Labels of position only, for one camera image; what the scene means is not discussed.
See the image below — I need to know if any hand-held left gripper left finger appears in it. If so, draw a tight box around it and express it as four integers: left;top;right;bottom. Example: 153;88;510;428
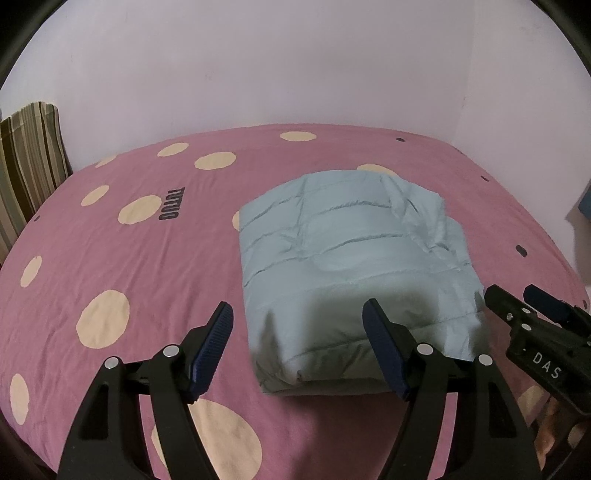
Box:
55;301;234;480

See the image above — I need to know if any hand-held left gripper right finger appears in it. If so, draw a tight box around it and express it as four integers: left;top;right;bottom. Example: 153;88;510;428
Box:
361;298;541;480

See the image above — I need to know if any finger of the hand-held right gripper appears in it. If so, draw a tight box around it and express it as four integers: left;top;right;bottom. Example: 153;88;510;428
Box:
524;285;591;334
484;285;540;342

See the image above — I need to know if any light blue puffer jacket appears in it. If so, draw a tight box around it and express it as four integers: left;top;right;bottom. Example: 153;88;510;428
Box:
238;170;491;395

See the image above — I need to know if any person's right hand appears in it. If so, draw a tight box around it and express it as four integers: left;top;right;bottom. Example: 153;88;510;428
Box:
540;399;583;455

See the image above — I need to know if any pink polka dot bed sheet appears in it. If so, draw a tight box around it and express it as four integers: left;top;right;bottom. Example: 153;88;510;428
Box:
0;122;589;480

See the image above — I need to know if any striped cushion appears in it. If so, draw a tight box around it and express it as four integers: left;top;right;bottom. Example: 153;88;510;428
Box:
0;102;72;266

